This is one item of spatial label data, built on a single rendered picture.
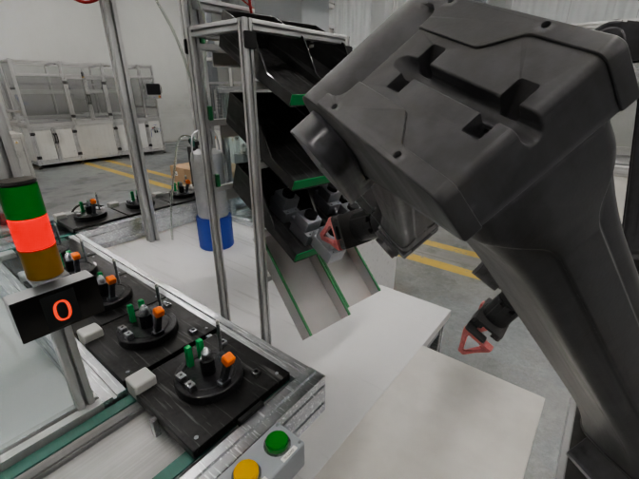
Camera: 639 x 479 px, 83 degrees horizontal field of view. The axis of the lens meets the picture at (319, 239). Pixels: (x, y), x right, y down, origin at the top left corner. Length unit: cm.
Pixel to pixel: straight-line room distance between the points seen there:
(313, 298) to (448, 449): 43
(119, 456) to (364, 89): 79
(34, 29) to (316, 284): 1099
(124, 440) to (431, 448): 61
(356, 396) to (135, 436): 47
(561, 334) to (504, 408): 80
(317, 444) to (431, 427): 25
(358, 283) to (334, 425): 38
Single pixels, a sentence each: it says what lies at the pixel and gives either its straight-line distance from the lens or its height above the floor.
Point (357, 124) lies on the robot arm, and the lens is 16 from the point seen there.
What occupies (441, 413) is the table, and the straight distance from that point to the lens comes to 95.
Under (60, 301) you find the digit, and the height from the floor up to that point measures 122.
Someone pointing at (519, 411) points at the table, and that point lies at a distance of 102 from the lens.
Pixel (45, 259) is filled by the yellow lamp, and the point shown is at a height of 129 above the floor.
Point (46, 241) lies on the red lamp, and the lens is 70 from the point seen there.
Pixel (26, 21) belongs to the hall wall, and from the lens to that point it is 1158.
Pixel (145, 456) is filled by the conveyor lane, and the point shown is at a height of 92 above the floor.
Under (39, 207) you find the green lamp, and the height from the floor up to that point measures 137.
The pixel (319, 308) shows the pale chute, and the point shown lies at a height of 103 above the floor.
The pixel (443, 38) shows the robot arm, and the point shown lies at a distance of 18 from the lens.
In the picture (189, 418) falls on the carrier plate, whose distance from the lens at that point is 79.
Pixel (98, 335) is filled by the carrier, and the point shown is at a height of 98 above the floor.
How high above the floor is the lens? 154
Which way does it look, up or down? 23 degrees down
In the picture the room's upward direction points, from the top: straight up
